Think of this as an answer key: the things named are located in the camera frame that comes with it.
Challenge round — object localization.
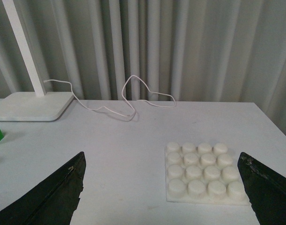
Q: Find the grey curtain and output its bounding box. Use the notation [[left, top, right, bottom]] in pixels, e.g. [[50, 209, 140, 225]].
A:
[[0, 0, 286, 104]]

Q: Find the white lamp cable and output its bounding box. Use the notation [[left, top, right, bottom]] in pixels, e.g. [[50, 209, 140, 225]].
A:
[[44, 75, 176, 118]]

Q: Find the white desk lamp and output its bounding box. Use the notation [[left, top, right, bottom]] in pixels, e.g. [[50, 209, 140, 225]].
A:
[[0, 0, 74, 122]]

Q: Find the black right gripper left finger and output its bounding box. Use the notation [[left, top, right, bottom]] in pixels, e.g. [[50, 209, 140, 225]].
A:
[[0, 152, 86, 225]]

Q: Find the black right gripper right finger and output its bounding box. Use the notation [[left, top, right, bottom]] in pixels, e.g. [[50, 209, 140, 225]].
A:
[[237, 152, 286, 225]]

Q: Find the white studded base plate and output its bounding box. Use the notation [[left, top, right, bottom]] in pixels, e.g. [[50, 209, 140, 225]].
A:
[[165, 142, 249, 205]]

